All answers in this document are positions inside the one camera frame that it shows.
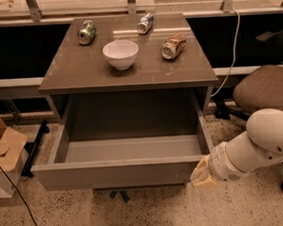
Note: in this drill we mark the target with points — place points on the brown orange soda can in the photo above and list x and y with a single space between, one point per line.
173 46

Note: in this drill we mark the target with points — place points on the black metal floor stand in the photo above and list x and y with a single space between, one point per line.
32 148

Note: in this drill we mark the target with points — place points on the green soda can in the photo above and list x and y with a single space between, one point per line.
87 32

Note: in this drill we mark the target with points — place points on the brown office chair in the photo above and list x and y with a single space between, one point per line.
263 88

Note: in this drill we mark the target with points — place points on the cardboard box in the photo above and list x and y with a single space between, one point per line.
13 156

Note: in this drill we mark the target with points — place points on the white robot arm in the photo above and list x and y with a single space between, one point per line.
261 144

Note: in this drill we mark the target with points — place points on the grey top drawer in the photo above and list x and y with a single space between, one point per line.
139 146

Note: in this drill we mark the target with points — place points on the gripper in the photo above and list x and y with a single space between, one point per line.
220 163

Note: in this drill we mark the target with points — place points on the grey drawer cabinet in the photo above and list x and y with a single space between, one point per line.
78 69

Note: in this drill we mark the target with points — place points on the white ceramic bowl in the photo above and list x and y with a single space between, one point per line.
121 53

